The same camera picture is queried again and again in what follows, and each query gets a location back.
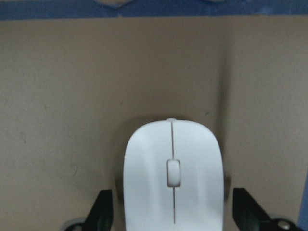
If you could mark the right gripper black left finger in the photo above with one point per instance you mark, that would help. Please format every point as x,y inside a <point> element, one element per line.
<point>100,217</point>

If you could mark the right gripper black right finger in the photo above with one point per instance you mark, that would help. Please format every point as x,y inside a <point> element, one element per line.
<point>247,214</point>

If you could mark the white computer mouse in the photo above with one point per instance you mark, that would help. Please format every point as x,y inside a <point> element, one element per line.
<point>173,178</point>

